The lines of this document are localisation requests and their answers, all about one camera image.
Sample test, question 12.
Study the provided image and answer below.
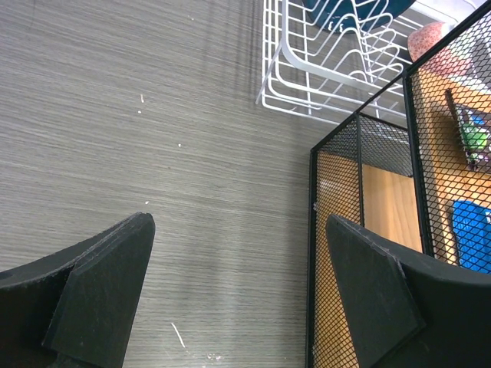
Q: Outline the dark blue leaf plate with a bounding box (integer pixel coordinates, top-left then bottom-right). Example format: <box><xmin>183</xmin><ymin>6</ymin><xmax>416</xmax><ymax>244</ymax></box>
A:
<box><xmin>302</xmin><ymin>0</ymin><xmax>414</xmax><ymax>33</ymax></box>

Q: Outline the pink patterned bowl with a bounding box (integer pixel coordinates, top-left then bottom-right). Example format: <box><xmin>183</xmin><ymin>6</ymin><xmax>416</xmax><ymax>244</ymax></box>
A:
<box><xmin>407</xmin><ymin>21</ymin><xmax>455</xmax><ymax>61</ymax></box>

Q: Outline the white wire dish rack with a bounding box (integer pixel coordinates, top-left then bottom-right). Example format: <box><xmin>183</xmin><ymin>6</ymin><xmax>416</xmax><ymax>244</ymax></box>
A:
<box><xmin>255</xmin><ymin>1</ymin><xmax>479</xmax><ymax>125</ymax></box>

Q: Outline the purple candy bag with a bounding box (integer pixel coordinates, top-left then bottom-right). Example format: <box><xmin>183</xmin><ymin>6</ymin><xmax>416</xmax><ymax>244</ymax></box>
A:
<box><xmin>445</xmin><ymin>89</ymin><xmax>490</xmax><ymax>174</ymax></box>

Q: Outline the blue candy bag long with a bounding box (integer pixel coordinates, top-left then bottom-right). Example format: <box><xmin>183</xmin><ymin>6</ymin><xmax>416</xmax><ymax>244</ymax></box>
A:
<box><xmin>452</xmin><ymin>200</ymin><xmax>490</xmax><ymax>274</ymax></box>

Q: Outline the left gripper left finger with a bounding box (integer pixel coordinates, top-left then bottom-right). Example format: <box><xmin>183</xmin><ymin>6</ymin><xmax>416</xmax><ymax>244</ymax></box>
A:
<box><xmin>1</xmin><ymin>212</ymin><xmax>155</xmax><ymax>367</ymax></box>

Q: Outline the black wire wooden shelf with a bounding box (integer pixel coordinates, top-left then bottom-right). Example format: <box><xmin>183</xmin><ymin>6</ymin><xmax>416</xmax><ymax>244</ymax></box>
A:
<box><xmin>306</xmin><ymin>2</ymin><xmax>490</xmax><ymax>367</ymax></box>

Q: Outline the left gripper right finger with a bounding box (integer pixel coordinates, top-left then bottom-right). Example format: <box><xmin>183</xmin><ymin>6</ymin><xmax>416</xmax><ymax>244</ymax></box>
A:
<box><xmin>326</xmin><ymin>215</ymin><xmax>490</xmax><ymax>367</ymax></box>

